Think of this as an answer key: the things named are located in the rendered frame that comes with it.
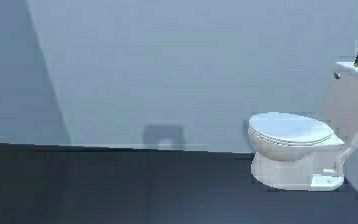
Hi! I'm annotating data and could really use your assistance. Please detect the white toilet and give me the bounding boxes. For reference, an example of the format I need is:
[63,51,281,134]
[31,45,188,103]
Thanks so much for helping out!
[247,61,358,192]

